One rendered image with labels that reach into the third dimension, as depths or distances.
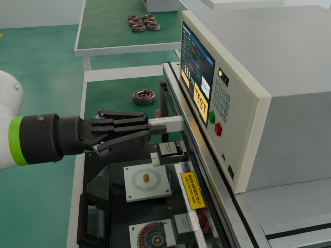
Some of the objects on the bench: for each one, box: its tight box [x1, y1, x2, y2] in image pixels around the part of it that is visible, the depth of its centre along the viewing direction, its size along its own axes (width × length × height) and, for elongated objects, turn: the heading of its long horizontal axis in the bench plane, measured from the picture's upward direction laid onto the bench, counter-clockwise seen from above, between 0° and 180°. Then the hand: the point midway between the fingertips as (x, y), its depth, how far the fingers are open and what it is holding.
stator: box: [133, 89, 155, 105], centre depth 141 cm, size 11×11×4 cm
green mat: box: [83, 75, 184, 153], centre depth 141 cm, size 94×61×1 cm, turn 101°
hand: (165, 125), depth 54 cm, fingers closed
